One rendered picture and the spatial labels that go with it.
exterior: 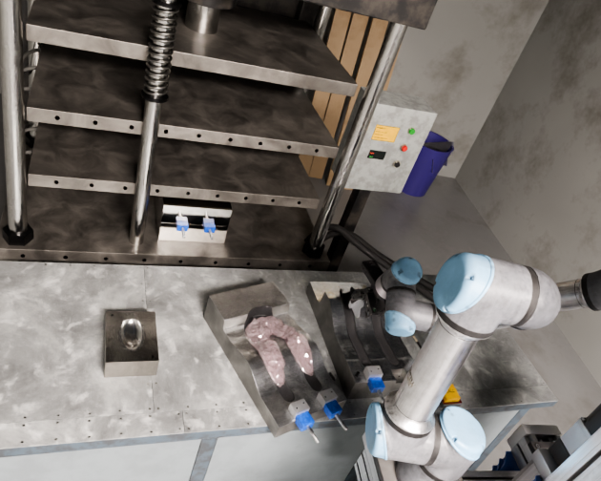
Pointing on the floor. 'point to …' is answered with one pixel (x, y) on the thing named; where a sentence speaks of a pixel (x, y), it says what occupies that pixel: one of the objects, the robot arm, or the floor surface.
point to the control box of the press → (382, 156)
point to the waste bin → (428, 164)
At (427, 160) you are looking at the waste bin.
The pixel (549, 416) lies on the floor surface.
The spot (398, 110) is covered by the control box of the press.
